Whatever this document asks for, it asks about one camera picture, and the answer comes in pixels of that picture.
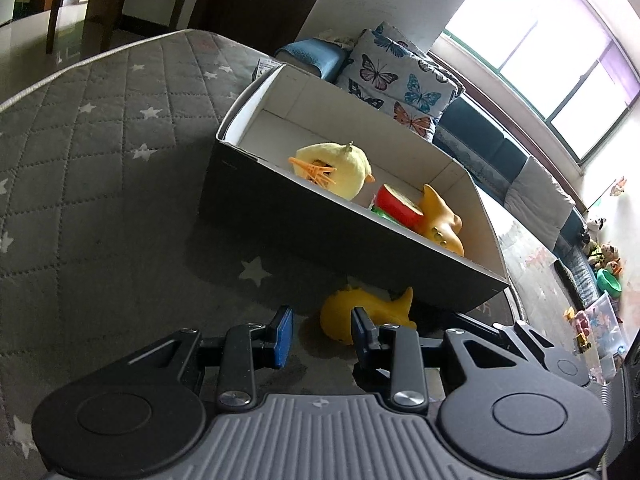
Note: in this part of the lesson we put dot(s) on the yellow toy car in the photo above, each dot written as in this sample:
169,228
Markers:
582,342

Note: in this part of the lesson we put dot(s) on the brown plush toy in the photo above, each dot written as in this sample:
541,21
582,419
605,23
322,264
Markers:
607,255

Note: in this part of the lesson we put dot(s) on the window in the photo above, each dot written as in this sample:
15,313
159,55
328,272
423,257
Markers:
550,40

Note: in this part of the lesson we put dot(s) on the red toy apple half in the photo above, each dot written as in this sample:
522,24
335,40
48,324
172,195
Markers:
397,205

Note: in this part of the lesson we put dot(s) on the grey star quilted table cover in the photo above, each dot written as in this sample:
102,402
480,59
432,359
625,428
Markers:
100,185

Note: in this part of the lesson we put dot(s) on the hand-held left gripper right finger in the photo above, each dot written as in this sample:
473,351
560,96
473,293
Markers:
360,337

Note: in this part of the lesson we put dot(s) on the black and white plush toy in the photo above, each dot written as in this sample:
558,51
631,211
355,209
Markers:
595,225

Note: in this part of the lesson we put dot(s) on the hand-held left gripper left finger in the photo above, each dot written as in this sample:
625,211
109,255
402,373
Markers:
282,335

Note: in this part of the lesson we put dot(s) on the green bowl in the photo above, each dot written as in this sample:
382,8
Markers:
610,280

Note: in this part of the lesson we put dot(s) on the grey cushion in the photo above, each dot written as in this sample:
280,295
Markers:
540,200

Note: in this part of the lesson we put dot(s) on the large butterfly print pillow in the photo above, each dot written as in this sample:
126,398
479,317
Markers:
395,80

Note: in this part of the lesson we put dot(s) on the yellow plush with orange strands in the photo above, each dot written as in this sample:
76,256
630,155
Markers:
335,167

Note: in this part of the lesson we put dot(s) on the green packet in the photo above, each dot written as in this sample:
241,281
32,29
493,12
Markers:
378,211

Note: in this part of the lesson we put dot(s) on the yellow rubber animal toy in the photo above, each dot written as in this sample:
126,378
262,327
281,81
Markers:
440,225
340,317

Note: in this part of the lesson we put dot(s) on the blue sofa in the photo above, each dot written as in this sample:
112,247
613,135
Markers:
495,150

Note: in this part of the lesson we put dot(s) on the clear plastic storage box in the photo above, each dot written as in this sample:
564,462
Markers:
605,325

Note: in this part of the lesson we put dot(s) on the blue folded blanket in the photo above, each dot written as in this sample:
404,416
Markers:
312,55

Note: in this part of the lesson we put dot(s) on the grey cardboard box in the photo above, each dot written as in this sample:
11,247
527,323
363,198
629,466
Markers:
320,230

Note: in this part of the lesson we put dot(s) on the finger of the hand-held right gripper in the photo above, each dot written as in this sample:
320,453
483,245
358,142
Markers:
480,322

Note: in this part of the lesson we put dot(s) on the pink small toy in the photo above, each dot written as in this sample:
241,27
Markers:
582,322

